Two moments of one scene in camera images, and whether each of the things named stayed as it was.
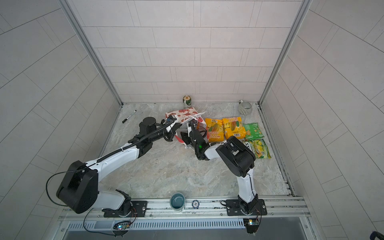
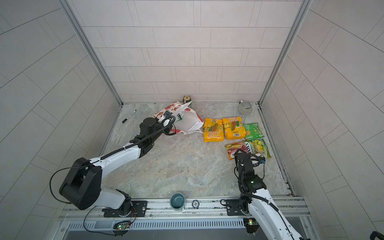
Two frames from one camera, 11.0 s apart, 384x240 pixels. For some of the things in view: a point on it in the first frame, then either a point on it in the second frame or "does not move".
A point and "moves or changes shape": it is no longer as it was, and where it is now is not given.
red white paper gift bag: (184, 116) moves or changes shape
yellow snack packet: (215, 129) does not move
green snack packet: (253, 131) does not move
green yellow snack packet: (258, 147) does not move
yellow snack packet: (233, 127) does not move
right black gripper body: (188, 140) -> (236, 164)
